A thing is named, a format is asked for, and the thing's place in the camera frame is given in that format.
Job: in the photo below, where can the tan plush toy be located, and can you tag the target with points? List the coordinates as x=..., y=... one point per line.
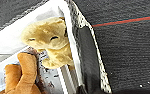
x=51, y=36

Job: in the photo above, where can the brown plush toy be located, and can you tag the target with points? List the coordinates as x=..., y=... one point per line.
x=24, y=76

